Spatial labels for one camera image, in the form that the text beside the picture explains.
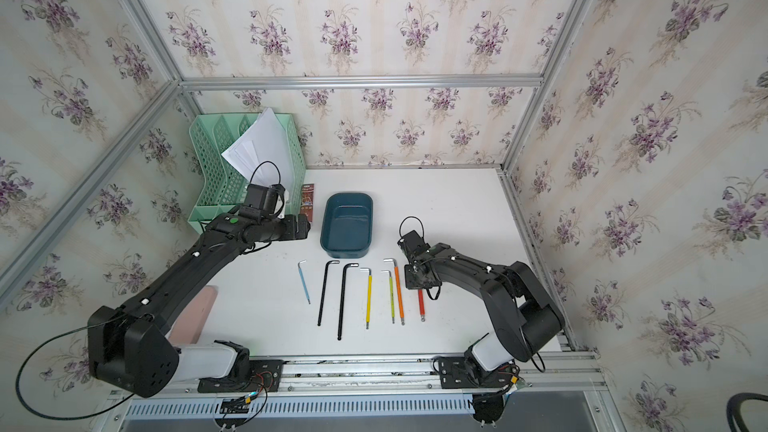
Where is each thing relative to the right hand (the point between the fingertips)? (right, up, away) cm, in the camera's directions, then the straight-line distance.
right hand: (419, 281), depth 90 cm
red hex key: (0, -5, -6) cm, 8 cm away
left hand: (-35, +17, -7) cm, 40 cm away
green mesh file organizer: (-74, +30, +21) cm, 83 cm away
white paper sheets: (-50, +39, +4) cm, 64 cm away
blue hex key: (-36, +1, 0) cm, 36 cm away
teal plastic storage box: (-24, +16, +10) cm, 30 cm away
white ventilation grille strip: (-28, -24, -20) cm, 42 cm away
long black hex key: (-23, -3, -4) cm, 23 cm away
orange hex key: (-6, -6, -6) cm, 10 cm away
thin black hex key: (-29, -2, -2) cm, 29 cm away
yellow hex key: (-15, -3, -3) cm, 16 cm away
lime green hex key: (-9, -3, -2) cm, 9 cm away
